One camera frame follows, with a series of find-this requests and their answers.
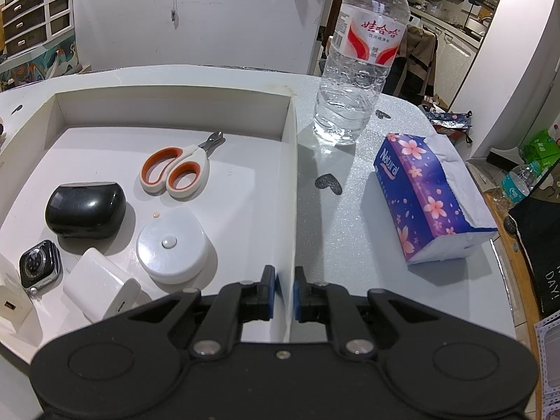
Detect clear plastic water bottle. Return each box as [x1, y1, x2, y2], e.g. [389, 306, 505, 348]
[313, 0, 410, 145]

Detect white shallow cardboard tray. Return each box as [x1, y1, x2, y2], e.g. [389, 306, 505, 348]
[1, 83, 297, 341]

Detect black glossy earbuds case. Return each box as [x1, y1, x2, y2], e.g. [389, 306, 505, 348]
[44, 182, 126, 240]

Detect orange white small scissors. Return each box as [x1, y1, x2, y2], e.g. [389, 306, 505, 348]
[140, 131, 225, 200]

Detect small green water bottle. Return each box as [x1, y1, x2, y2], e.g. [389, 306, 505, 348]
[500, 161, 543, 205]

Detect black smartwatch body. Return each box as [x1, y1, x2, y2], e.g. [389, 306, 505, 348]
[19, 240, 63, 295]

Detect large white charger block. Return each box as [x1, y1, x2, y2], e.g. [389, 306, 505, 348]
[63, 247, 141, 322]

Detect white round tape measure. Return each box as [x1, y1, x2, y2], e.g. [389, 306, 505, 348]
[136, 208, 209, 285]

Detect small white charger plug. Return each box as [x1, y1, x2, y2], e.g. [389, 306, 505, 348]
[0, 255, 35, 342]

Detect white drawer cabinet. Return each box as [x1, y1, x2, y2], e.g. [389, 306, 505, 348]
[1, 0, 74, 57]

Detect chair with brown jacket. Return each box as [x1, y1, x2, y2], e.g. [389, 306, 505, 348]
[383, 25, 438, 105]

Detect purple floral tissue pack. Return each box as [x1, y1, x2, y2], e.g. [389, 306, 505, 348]
[374, 134, 497, 265]

